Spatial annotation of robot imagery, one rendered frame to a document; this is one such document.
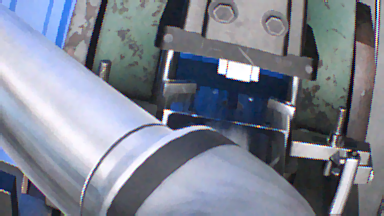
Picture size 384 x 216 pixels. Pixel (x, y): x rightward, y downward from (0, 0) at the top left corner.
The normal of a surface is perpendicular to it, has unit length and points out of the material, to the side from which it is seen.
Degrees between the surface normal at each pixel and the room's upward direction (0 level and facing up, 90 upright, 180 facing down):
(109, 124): 20
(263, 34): 90
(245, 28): 90
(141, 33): 90
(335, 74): 90
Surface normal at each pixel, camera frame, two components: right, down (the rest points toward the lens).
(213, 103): 0.17, -0.91
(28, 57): -0.01, -0.69
